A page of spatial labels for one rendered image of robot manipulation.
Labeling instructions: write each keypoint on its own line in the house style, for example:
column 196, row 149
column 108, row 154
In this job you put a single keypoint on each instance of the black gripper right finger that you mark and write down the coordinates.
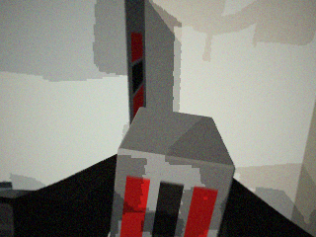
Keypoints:
column 246, row 215

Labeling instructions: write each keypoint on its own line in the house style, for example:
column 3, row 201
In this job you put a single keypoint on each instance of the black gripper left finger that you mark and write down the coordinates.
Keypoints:
column 80, row 205

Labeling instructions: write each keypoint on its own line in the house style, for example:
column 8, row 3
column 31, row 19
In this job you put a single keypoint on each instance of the beige flat panel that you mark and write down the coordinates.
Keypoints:
column 304, row 211

